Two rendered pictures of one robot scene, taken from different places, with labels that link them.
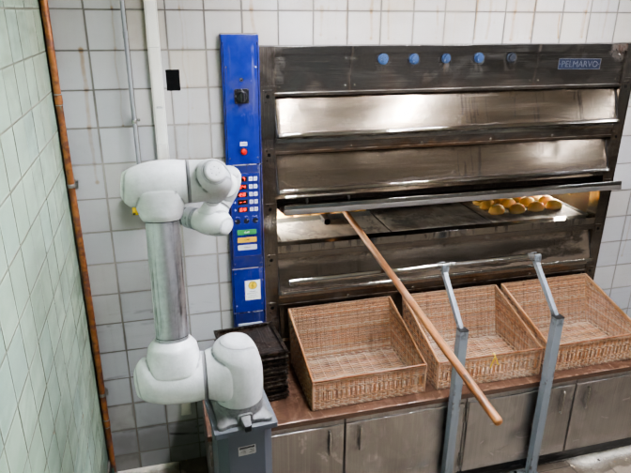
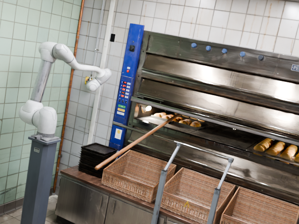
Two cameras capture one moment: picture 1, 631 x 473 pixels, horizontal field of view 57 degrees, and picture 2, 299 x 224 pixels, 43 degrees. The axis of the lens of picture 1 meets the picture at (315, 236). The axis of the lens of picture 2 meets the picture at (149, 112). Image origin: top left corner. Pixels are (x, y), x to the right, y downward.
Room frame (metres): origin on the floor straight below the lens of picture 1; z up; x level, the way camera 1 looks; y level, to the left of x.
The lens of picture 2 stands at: (-0.24, -2.52, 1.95)
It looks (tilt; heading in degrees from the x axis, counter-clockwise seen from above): 10 degrees down; 41
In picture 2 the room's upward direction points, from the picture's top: 11 degrees clockwise
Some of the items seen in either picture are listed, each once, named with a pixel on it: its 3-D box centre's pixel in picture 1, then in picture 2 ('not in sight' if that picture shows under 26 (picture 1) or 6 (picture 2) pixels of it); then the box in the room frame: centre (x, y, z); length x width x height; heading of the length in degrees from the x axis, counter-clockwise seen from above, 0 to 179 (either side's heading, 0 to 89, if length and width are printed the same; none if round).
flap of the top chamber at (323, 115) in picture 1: (458, 110); (228, 78); (2.86, -0.69, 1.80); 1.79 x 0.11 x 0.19; 105
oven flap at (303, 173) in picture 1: (454, 162); (221, 105); (2.86, -0.69, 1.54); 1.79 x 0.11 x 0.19; 105
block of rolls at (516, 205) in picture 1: (501, 193); (283, 149); (3.43, -1.13, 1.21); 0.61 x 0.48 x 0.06; 15
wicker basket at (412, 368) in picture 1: (354, 348); (139, 174); (2.45, -0.19, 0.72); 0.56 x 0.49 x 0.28; 106
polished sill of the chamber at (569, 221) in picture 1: (444, 232); (214, 143); (2.88, -0.68, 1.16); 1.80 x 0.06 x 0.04; 105
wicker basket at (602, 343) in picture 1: (567, 319); (260, 218); (2.76, -1.35, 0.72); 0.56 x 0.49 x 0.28; 105
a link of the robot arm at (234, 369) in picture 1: (234, 367); (46, 119); (1.62, 0.26, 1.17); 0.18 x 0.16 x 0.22; 103
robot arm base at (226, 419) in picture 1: (240, 405); (44, 135); (1.60, 0.24, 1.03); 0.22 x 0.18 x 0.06; 19
